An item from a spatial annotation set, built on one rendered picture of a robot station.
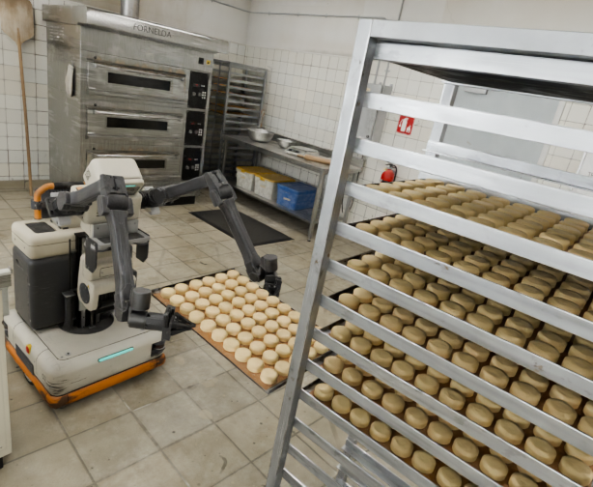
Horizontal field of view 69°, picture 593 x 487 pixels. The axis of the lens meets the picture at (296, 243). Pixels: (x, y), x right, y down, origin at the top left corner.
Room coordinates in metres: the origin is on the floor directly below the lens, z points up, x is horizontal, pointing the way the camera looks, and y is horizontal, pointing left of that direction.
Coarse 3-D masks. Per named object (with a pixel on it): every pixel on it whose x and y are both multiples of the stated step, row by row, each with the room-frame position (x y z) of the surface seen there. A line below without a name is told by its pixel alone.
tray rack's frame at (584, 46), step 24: (384, 24) 0.87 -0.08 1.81; (408, 24) 0.84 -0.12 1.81; (432, 24) 0.81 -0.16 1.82; (456, 24) 0.79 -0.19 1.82; (456, 48) 1.05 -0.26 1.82; (480, 48) 0.78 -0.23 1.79; (504, 48) 0.74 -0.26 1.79; (528, 48) 0.72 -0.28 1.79; (552, 48) 0.70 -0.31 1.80; (576, 48) 0.68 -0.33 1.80
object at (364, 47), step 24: (360, 24) 0.90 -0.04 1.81; (360, 48) 0.89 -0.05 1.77; (360, 72) 0.89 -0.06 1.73; (360, 96) 0.90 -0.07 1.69; (336, 144) 0.90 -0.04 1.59; (336, 168) 0.89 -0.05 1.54; (336, 192) 0.89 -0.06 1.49; (336, 216) 0.90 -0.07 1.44; (312, 264) 0.90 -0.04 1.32; (312, 288) 0.89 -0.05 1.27; (312, 312) 0.89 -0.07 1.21; (312, 336) 0.91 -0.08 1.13; (288, 384) 0.90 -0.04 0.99; (288, 408) 0.89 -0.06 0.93; (288, 432) 0.89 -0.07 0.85
